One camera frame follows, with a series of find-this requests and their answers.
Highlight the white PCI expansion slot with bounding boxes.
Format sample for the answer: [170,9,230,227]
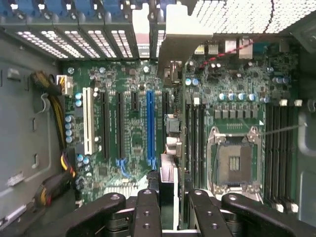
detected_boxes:
[82,87,96,156]

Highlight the red black twisted wire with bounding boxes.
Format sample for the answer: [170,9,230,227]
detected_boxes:
[197,0,275,71]

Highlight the yellow black power wire bundle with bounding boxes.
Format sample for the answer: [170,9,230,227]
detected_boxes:
[30,70,78,209]

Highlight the perforated metal slot cover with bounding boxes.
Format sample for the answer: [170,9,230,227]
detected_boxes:
[40,29,85,59]
[14,30,69,60]
[110,29,134,59]
[63,29,101,59]
[87,29,118,59]

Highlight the CPU socket with metal frame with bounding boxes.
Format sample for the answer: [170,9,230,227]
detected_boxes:
[207,125,262,197]

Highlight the long black expansion slot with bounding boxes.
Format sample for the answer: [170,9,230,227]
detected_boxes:
[115,91,126,159]
[99,88,111,160]

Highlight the silver rear port block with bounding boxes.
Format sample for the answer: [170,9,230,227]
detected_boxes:
[224,37,254,60]

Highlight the blue expansion slot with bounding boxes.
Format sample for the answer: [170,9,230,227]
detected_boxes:
[146,90,157,166]

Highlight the grey metal PC case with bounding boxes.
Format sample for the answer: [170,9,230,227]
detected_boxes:
[0,0,316,237]

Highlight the black RAM slot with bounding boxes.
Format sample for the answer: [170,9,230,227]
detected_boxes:
[279,103,287,205]
[265,103,273,202]
[198,103,206,190]
[287,99,303,212]
[272,100,284,212]
[191,103,198,190]
[185,103,192,173]

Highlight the white power connector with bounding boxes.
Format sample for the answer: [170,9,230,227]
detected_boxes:
[56,75,74,96]

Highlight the blue card retention latch bar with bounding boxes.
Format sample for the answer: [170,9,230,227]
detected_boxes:
[0,0,158,22]

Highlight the short black expansion slot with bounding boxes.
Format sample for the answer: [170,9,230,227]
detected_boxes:
[130,91,139,112]

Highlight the green motherboard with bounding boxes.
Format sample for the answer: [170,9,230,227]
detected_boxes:
[60,37,301,215]

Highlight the thin metal locking lever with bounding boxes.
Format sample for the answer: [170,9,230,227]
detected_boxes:
[258,122,308,137]

